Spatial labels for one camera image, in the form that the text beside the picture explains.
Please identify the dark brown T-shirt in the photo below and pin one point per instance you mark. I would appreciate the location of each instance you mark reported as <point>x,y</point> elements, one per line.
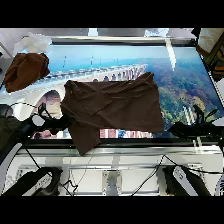
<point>116,106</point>

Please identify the white garment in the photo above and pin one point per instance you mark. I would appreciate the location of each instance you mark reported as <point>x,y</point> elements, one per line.
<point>33,43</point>

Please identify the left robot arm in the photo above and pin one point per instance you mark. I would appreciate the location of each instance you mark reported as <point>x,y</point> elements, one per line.
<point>27,128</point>

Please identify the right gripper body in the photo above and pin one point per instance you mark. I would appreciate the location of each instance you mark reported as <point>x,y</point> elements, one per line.
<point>183,130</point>

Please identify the rust brown garment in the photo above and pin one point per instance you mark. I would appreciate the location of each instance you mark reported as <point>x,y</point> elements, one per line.
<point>26,71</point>

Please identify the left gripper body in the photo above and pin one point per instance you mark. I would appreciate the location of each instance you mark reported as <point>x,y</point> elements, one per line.
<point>58,124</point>

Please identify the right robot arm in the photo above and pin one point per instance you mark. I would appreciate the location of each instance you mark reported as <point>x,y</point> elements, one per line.
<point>186,180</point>

